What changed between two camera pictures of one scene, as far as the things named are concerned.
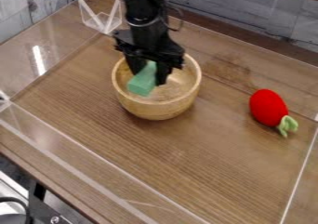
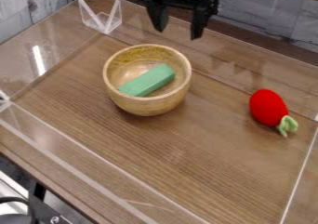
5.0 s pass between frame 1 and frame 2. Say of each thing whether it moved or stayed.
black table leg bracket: stayed
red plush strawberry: stayed
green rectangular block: moved
